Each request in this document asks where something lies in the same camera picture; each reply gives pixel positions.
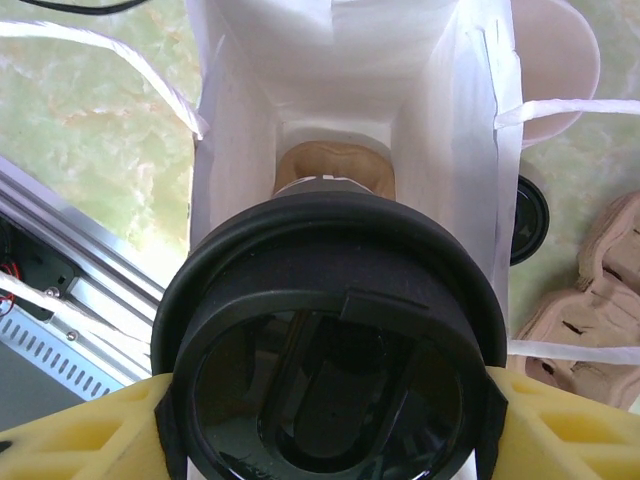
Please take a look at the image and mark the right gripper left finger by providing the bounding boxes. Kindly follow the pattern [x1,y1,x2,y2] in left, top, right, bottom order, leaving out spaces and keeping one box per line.
[0,372,174,480]

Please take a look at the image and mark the grey slotted cable duct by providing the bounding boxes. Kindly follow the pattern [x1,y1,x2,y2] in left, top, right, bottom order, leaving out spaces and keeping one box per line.
[0,307,126,404]

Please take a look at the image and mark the stack of pulp cup carriers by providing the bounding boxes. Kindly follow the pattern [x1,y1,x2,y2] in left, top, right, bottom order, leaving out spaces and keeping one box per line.
[514,192,640,419]

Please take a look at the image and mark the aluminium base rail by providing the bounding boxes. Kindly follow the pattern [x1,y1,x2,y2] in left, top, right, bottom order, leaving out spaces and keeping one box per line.
[0,154,169,401]

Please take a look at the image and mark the grey steel panel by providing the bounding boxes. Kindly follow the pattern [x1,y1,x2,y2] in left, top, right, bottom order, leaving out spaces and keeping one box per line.
[0,344,89,432]

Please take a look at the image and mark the brown pulp cup carrier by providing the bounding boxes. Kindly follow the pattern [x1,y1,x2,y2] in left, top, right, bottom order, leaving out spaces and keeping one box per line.
[272,139,399,196]

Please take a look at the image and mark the cartoon animal paper gift bag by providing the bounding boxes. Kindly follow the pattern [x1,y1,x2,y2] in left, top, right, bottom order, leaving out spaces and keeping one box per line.
[0,0,640,480]

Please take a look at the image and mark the stack of black lids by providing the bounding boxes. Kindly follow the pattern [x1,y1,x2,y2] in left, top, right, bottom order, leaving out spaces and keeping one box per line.
[509,174,551,266]

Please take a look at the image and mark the white bowl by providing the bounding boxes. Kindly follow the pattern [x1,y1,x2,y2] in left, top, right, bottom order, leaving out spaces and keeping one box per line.
[514,0,601,149]

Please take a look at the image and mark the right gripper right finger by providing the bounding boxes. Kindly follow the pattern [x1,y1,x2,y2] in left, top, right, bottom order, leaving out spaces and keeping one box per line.
[487,367,640,480]

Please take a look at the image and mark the black plastic cup lid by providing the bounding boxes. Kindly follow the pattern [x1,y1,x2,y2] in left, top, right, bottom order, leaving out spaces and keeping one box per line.
[152,192,511,480]

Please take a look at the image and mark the thin black cable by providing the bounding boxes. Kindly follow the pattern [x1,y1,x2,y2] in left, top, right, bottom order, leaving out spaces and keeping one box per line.
[34,0,146,14]

